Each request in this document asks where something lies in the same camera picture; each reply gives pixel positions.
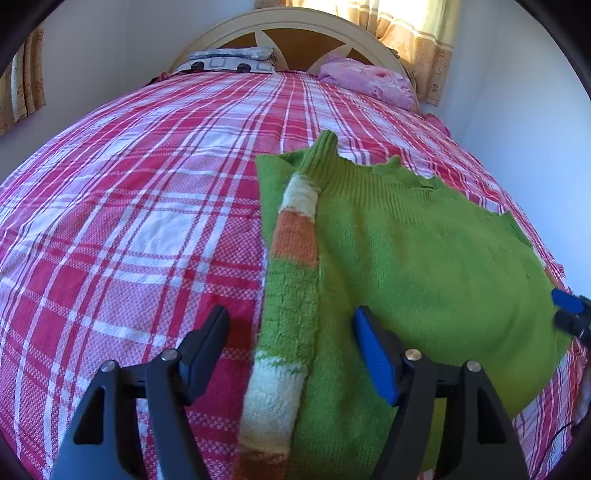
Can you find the white grey patterned pillow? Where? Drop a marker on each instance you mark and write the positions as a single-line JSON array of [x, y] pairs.
[[226, 60]]

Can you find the pink floral pillow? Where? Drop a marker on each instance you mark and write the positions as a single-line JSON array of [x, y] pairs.
[[369, 78]]

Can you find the pink blanket edge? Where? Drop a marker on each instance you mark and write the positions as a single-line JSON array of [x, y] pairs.
[[438, 123]]

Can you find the green orange striped knit sweater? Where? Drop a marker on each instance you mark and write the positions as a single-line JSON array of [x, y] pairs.
[[415, 258]]

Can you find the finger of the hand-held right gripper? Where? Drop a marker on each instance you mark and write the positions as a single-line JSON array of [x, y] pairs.
[[569, 301], [575, 324]]

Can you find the narrow yellow orange curtain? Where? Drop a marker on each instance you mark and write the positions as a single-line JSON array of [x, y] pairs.
[[25, 87]]

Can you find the cream arched wooden headboard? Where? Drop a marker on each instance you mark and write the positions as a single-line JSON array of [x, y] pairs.
[[300, 44]]

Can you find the red plaid bed sheet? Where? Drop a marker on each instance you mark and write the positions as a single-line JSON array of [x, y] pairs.
[[138, 207]]

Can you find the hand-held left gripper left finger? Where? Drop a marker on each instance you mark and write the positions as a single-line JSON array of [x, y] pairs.
[[205, 344]]

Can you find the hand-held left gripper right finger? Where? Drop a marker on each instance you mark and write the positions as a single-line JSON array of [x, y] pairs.
[[375, 353]]

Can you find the wide yellow orange curtain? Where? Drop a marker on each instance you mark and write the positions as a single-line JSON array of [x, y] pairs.
[[420, 41]]

